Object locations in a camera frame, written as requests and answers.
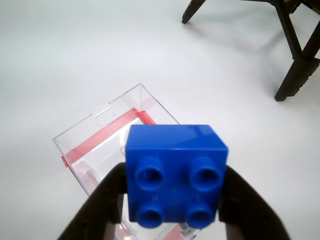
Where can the blue lego brick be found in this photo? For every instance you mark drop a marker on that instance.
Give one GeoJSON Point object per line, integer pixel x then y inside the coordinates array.
{"type": "Point", "coordinates": [175, 150]}

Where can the transparent plastic box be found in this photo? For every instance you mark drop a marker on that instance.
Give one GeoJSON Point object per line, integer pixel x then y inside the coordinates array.
{"type": "Point", "coordinates": [82, 130]}

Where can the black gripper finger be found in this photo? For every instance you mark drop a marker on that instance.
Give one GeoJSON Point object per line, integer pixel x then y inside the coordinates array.
{"type": "Point", "coordinates": [100, 200]}
{"type": "Point", "coordinates": [247, 212]}

